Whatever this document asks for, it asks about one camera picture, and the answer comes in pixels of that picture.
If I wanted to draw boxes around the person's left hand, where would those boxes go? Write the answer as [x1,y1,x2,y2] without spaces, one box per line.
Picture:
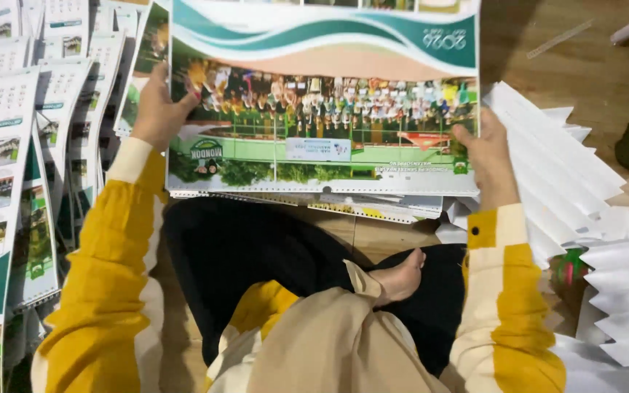
[130,61,202,154]

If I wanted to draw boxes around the person's right hand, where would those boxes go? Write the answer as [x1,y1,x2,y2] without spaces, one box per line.
[451,107,521,211]

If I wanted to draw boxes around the calendar cover sheet with group photo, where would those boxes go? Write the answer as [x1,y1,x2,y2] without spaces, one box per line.
[165,0,482,197]

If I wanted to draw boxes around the fanned white paper sheets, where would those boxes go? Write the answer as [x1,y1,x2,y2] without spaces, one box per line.
[435,82,629,393]

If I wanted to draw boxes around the stack of punched calendar sheets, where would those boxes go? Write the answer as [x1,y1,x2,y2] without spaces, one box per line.
[170,188,446,225]

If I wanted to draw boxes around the green and pink object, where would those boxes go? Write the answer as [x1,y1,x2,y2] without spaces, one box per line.
[548,248,591,287]

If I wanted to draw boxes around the clear plastic ruler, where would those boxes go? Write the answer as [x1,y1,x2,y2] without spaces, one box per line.
[526,20,595,60]

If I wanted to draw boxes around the person's bare foot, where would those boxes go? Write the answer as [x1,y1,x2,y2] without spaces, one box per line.
[368,248,428,307]

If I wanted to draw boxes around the rows of overlapping calendar pages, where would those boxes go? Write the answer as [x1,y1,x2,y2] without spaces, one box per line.
[0,0,171,393]

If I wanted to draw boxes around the person's black skirt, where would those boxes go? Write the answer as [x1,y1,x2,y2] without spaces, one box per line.
[163,196,468,377]

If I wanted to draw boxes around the person's beige garment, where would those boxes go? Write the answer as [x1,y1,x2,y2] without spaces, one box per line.
[246,260,452,393]

